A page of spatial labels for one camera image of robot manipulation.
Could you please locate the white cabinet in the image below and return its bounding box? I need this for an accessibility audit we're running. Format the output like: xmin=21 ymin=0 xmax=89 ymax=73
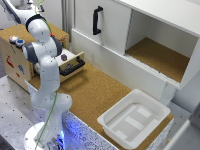
xmin=70 ymin=0 xmax=200 ymax=107

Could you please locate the wooden drawer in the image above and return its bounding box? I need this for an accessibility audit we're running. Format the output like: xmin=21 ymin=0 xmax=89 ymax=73
xmin=55 ymin=48 xmax=86 ymax=83

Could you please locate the purple block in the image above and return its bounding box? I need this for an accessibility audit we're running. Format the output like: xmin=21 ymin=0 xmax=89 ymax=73
xmin=59 ymin=54 xmax=69 ymax=63

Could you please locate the white sliding door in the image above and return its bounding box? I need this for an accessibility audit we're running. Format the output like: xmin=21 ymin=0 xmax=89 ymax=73
xmin=73 ymin=0 xmax=133 ymax=56

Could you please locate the white plastic box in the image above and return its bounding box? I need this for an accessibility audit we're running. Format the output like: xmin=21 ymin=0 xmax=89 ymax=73
xmin=96 ymin=88 xmax=172 ymax=150

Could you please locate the blue button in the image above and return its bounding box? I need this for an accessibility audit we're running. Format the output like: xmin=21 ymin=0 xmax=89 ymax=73
xmin=15 ymin=38 xmax=26 ymax=48

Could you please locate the wooden drawer box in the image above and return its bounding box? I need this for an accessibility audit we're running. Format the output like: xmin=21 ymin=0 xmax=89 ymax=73
xmin=0 ymin=23 xmax=71 ymax=92

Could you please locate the red button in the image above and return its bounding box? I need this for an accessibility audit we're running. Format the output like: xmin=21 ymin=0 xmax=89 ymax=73
xmin=9 ymin=34 xmax=19 ymax=45

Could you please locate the black drawer handle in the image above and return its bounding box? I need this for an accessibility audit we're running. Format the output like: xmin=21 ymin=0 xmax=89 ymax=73
xmin=59 ymin=55 xmax=86 ymax=77

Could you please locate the black door handle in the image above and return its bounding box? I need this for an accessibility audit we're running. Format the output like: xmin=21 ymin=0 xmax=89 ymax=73
xmin=92 ymin=5 xmax=104 ymax=36

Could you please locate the green cable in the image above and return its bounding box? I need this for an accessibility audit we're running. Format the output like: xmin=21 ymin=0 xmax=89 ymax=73
xmin=33 ymin=0 xmax=63 ymax=150

